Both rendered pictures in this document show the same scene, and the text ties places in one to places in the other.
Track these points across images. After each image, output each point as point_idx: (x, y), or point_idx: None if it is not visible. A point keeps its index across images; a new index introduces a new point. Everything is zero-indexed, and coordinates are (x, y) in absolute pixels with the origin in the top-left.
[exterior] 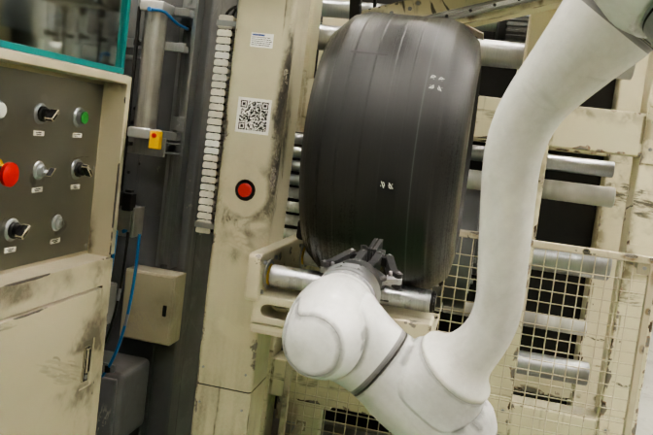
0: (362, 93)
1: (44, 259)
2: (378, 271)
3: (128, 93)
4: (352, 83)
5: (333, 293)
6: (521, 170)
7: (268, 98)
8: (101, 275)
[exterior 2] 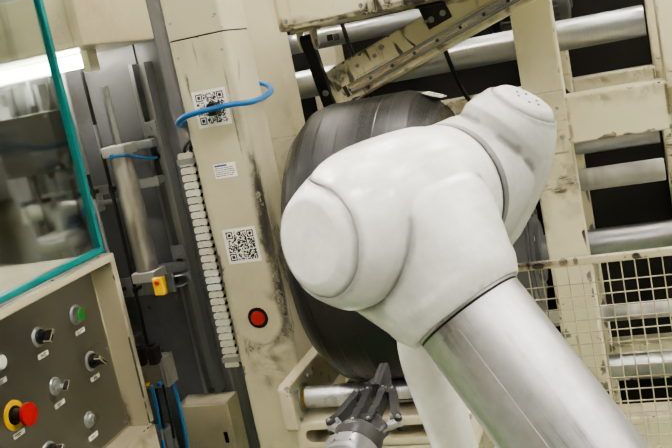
0: None
1: None
2: (379, 418)
3: (115, 269)
4: None
5: None
6: (431, 375)
7: (250, 224)
8: (147, 446)
